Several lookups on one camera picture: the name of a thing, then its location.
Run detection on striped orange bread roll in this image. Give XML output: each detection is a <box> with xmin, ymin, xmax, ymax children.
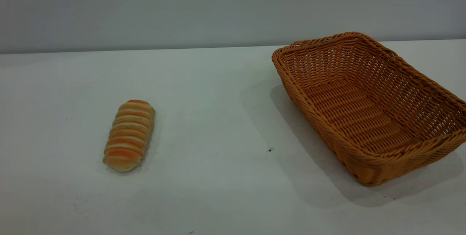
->
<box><xmin>103</xmin><ymin>99</ymin><xmax>156</xmax><ymax>173</ymax></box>

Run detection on orange woven wicker basket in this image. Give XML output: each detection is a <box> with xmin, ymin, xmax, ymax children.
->
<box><xmin>272</xmin><ymin>32</ymin><xmax>466</xmax><ymax>187</ymax></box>

